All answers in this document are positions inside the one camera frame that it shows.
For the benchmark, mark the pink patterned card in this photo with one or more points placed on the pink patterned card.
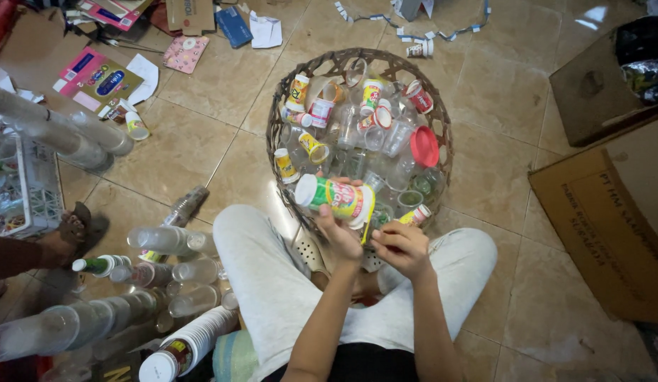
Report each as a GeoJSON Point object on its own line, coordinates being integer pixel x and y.
{"type": "Point", "coordinates": [185, 54]}

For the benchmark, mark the black box with gold print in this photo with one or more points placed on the black box with gold print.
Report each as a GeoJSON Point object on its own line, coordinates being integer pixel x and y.
{"type": "Point", "coordinates": [116, 370]}

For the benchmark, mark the group of clear cup stacks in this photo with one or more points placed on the group of clear cup stacks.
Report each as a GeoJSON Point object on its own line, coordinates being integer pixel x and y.
{"type": "Point", "coordinates": [85, 323]}

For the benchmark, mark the black plastic bag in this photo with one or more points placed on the black plastic bag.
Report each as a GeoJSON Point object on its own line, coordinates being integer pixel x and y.
{"type": "Point", "coordinates": [644, 58]}

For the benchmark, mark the person's right fingers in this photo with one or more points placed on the person's right fingers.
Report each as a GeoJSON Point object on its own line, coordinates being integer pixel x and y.
{"type": "Point", "coordinates": [391, 238]}

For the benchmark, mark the green yellow red printed cup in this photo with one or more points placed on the green yellow red printed cup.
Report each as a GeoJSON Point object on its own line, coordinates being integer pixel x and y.
{"type": "Point", "coordinates": [337, 197]}

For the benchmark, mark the blue flat box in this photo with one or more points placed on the blue flat box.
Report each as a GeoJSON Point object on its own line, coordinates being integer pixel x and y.
{"type": "Point", "coordinates": [233, 25]}

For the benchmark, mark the white plastic crate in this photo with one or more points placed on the white plastic crate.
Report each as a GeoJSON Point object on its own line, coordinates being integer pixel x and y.
{"type": "Point", "coordinates": [34, 185]}

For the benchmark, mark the person's light grey trousers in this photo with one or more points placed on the person's light grey trousers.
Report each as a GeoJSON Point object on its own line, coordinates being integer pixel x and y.
{"type": "Point", "coordinates": [270, 286]}

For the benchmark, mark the white paper sheet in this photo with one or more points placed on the white paper sheet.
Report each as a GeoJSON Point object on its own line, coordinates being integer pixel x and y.
{"type": "Point", "coordinates": [147, 74]}

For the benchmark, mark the large brown printed carton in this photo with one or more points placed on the large brown printed carton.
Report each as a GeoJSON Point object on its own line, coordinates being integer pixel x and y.
{"type": "Point", "coordinates": [610, 228]}

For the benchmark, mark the green label cup stack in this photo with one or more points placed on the green label cup stack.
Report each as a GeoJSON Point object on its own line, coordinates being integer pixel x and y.
{"type": "Point", "coordinates": [98, 265]}

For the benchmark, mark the white perforated slipper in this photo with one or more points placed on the white perforated slipper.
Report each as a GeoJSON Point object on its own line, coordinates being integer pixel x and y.
{"type": "Point", "coordinates": [310, 252]}

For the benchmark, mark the small brown label cup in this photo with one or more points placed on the small brown label cup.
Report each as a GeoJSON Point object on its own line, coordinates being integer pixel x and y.
{"type": "Point", "coordinates": [116, 110]}

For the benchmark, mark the brown woven bamboo basket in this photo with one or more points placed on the brown woven bamboo basket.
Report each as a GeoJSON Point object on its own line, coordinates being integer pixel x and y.
{"type": "Point", "coordinates": [278, 106]}

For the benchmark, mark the person's black shirt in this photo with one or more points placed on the person's black shirt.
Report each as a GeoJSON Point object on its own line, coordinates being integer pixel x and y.
{"type": "Point", "coordinates": [371, 366]}

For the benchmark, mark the small yellow label cup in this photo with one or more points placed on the small yellow label cup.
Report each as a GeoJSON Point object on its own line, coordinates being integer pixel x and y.
{"type": "Point", "coordinates": [137, 126]}

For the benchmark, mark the brown cardboard box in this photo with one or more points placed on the brown cardboard box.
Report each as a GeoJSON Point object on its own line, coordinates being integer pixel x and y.
{"type": "Point", "coordinates": [583, 95]}

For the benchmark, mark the pink flattened box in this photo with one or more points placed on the pink flattened box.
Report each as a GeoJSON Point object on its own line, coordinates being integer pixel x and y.
{"type": "Point", "coordinates": [114, 11]}

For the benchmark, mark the person's left hand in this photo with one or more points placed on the person's left hand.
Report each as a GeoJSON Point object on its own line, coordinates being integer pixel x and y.
{"type": "Point", "coordinates": [342, 241]}

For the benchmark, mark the pink green flattened carton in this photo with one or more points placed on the pink green flattened carton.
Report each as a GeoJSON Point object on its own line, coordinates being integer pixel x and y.
{"type": "Point", "coordinates": [98, 79]}

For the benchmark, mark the red yellow printed plastic cup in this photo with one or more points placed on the red yellow printed plastic cup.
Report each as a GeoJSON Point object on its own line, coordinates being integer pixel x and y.
{"type": "Point", "coordinates": [415, 215]}

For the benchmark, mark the long stack of clear cups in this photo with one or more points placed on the long stack of clear cups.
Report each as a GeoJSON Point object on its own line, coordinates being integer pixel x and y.
{"type": "Point", "coordinates": [47, 127]}

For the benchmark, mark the blue white paper strip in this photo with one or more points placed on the blue white paper strip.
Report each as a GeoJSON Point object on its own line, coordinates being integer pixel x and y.
{"type": "Point", "coordinates": [413, 37]}

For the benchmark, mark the brown printed plastic cup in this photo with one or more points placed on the brown printed plastic cup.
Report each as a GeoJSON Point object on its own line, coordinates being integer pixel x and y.
{"type": "Point", "coordinates": [419, 49]}

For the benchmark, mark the person's right hand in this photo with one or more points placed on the person's right hand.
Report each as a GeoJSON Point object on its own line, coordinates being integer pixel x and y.
{"type": "Point", "coordinates": [408, 254]}

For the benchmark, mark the teal striped cloth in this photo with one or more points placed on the teal striped cloth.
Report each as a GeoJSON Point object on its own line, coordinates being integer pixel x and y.
{"type": "Point", "coordinates": [234, 358]}

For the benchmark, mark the dirty clear cup stack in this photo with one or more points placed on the dirty clear cup stack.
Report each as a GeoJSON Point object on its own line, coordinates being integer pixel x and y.
{"type": "Point", "coordinates": [185, 206]}

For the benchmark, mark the crumpled white paper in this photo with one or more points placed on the crumpled white paper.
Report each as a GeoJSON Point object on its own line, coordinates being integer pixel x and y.
{"type": "Point", "coordinates": [266, 31]}

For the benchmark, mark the stack of white cups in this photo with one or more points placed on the stack of white cups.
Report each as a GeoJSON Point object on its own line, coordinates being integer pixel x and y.
{"type": "Point", "coordinates": [199, 337]}

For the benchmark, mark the large flattened brown cardboard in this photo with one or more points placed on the large flattened brown cardboard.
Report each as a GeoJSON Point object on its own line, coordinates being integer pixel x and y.
{"type": "Point", "coordinates": [34, 47]}

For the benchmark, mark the red plastic item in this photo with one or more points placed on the red plastic item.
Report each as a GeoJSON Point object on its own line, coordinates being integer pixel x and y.
{"type": "Point", "coordinates": [1, 24]}

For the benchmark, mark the heap of clear plastic cups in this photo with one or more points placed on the heap of clear plastic cups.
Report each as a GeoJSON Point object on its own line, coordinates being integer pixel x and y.
{"type": "Point", "coordinates": [355, 138]}

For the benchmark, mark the red round plastic lid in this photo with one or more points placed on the red round plastic lid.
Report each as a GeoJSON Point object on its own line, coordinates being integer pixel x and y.
{"type": "Point", "coordinates": [424, 147]}

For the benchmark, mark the grey white box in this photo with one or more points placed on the grey white box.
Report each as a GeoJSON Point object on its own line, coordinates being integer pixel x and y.
{"type": "Point", "coordinates": [411, 8]}

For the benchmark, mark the brown sandal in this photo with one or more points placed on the brown sandal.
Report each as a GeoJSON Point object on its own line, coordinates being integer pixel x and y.
{"type": "Point", "coordinates": [93, 228]}

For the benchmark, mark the brown cardboard piece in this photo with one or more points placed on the brown cardboard piece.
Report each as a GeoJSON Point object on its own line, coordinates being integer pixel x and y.
{"type": "Point", "coordinates": [190, 16]}

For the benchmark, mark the yellow peeled label strip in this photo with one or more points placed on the yellow peeled label strip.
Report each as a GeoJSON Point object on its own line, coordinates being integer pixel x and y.
{"type": "Point", "coordinates": [367, 232]}

